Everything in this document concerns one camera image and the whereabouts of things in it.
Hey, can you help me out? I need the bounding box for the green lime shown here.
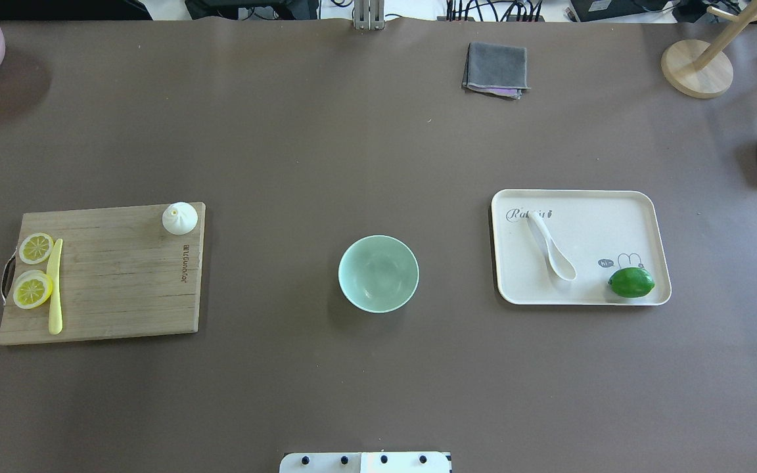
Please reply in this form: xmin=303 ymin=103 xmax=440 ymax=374
xmin=608 ymin=267 xmax=655 ymax=298

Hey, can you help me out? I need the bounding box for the wooden cutting board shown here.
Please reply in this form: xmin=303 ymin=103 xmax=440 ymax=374
xmin=0 ymin=202 xmax=206 ymax=346

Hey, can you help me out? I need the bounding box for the upper lemon slice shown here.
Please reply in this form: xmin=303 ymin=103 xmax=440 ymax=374
xmin=17 ymin=233 xmax=55 ymax=265

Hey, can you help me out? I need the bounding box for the mint green bowl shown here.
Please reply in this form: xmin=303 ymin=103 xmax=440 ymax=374
xmin=338 ymin=235 xmax=420 ymax=313

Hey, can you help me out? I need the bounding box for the grey folded cloth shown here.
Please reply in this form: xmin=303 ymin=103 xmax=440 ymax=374
xmin=461 ymin=41 xmax=530 ymax=100

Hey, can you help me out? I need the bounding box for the white ceramic spoon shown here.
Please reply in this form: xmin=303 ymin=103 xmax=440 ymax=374
xmin=528 ymin=212 xmax=577 ymax=282

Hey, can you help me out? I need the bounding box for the lemon slice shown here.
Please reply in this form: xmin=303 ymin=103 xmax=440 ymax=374
xmin=17 ymin=233 xmax=55 ymax=265
xmin=12 ymin=269 xmax=54 ymax=309

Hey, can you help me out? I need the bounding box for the aluminium frame post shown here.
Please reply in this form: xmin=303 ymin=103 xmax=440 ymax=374
xmin=354 ymin=0 xmax=385 ymax=31

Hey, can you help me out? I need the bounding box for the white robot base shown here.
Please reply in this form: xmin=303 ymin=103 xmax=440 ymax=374
xmin=279 ymin=450 xmax=453 ymax=472

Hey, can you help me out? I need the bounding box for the lower lemon slice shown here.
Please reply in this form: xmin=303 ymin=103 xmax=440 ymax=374
xmin=12 ymin=269 xmax=54 ymax=309

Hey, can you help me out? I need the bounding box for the cream rectangular tray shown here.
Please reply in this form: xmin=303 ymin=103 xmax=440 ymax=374
xmin=491 ymin=189 xmax=671 ymax=305

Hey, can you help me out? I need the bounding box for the white steamed bun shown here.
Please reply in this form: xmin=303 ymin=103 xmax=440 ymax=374
xmin=160 ymin=202 xmax=199 ymax=235

